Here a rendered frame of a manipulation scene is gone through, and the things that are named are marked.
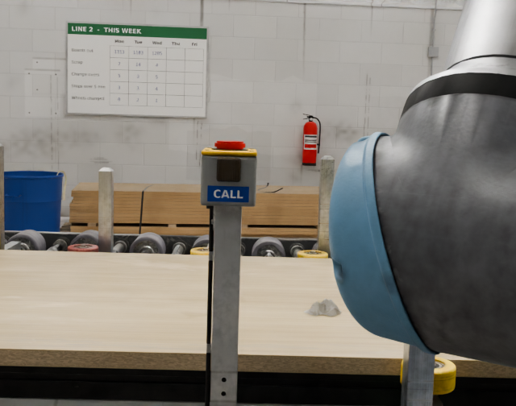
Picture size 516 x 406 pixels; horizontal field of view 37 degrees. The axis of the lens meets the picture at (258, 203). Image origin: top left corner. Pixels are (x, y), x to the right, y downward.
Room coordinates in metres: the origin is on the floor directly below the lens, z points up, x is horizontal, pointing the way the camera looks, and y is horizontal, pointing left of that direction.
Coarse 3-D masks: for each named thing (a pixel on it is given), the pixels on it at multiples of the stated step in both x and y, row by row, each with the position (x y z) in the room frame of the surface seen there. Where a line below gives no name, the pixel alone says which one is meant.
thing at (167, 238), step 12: (48, 240) 2.58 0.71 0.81; (72, 240) 2.58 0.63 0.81; (132, 240) 2.58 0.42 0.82; (168, 240) 2.59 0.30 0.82; (192, 240) 2.59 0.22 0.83; (252, 240) 2.59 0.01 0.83; (288, 240) 2.59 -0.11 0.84; (300, 240) 2.59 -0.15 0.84; (312, 240) 2.59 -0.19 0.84; (168, 252) 2.59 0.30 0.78; (288, 252) 2.59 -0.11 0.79
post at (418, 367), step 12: (408, 348) 0.98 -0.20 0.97; (408, 360) 0.98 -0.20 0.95; (420, 360) 0.98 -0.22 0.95; (432, 360) 0.98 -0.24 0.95; (408, 372) 0.98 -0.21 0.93; (420, 372) 0.98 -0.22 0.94; (432, 372) 0.98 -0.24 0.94; (408, 384) 0.98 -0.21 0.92; (420, 384) 0.98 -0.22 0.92; (432, 384) 0.98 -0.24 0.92; (408, 396) 0.98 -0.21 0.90; (420, 396) 0.98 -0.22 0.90; (432, 396) 0.98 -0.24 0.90
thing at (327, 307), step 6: (324, 300) 1.44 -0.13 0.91; (330, 300) 1.42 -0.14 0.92; (312, 306) 1.42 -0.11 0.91; (318, 306) 1.39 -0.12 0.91; (324, 306) 1.40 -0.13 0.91; (330, 306) 1.41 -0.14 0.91; (336, 306) 1.42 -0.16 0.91; (306, 312) 1.39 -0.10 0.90; (312, 312) 1.38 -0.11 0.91; (318, 312) 1.38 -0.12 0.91; (324, 312) 1.39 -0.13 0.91; (330, 312) 1.37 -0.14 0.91; (336, 312) 1.38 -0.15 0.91
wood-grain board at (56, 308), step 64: (0, 256) 1.84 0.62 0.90; (64, 256) 1.86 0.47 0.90; (128, 256) 1.89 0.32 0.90; (192, 256) 1.91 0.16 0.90; (0, 320) 1.29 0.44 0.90; (64, 320) 1.30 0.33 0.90; (128, 320) 1.31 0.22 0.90; (192, 320) 1.32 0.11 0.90; (256, 320) 1.33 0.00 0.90; (320, 320) 1.35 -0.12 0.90
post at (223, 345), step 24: (216, 216) 0.98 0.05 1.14; (240, 216) 0.98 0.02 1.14; (216, 240) 0.98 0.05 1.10; (240, 240) 0.98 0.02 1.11; (216, 264) 0.98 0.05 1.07; (216, 288) 0.98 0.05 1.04; (216, 312) 0.98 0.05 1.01; (216, 336) 0.98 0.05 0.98; (216, 360) 0.98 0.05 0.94; (216, 384) 0.98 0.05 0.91
